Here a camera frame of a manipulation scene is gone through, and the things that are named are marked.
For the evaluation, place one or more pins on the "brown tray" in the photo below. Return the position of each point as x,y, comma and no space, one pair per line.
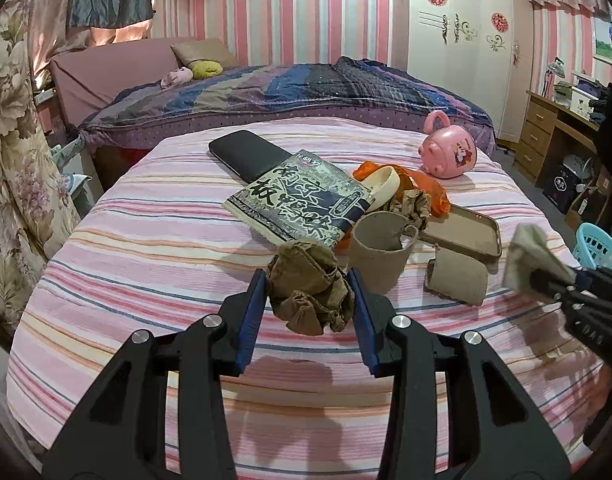
467,232

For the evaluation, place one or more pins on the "white wardrobe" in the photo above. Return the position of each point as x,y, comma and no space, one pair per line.
480,50

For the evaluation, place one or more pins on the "yellow plush toy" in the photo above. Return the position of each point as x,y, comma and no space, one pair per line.
204,69

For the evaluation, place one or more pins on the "wooden desk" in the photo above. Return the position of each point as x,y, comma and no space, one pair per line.
553,136

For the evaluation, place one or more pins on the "printed snack bag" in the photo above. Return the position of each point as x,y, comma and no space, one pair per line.
303,198

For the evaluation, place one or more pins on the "pink plush toy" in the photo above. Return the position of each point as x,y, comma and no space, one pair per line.
176,77

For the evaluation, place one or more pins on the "black phone case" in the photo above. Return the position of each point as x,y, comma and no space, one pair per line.
247,155

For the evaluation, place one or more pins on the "framed photo right wall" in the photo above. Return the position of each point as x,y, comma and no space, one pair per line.
602,36

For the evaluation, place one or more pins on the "pink striped bed cover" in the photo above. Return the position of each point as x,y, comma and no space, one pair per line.
159,251

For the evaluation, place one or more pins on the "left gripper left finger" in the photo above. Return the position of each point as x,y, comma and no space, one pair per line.
156,409

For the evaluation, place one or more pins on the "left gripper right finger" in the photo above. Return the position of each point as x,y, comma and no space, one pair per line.
457,411

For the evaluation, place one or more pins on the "pink piggy bank mug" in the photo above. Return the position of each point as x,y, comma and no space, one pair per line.
448,150

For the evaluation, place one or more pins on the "small brown paper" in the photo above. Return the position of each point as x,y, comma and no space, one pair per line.
413,204

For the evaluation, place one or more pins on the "light blue trash basket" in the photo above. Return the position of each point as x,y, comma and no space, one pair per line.
593,247

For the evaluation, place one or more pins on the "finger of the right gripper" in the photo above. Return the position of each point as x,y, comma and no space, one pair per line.
548,287

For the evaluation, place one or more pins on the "floral curtain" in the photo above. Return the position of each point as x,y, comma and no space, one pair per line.
37,214

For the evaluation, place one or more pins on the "purple bed with quilt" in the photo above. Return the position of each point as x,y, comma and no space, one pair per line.
111,99

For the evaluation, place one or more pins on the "brown cardboard cup sleeve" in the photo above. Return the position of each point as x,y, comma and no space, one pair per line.
380,246

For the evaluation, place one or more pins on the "black box under desk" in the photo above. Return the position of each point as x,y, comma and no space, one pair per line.
561,189

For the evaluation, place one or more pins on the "tan pillow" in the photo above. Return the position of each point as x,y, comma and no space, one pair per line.
212,49

